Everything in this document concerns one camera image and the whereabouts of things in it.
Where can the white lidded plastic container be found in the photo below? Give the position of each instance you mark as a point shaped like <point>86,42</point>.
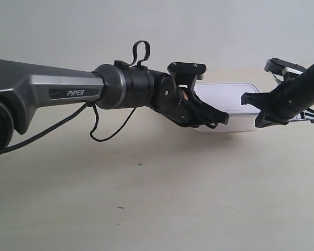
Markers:
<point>227,97</point>

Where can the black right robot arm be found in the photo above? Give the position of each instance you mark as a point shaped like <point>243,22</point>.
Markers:
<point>293,95</point>

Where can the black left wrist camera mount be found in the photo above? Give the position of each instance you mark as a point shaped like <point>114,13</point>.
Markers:
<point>186,74</point>

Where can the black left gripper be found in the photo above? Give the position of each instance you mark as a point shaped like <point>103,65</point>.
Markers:
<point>170,101</point>

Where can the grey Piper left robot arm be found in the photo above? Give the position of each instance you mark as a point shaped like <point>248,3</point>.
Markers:
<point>26,87</point>

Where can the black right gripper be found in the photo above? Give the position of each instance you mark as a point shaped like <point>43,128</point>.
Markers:
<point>284,103</point>

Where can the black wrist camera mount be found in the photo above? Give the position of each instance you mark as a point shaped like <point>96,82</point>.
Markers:
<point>282,70</point>
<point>186,74</point>

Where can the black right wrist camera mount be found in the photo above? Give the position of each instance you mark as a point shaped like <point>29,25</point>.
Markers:
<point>282,70</point>

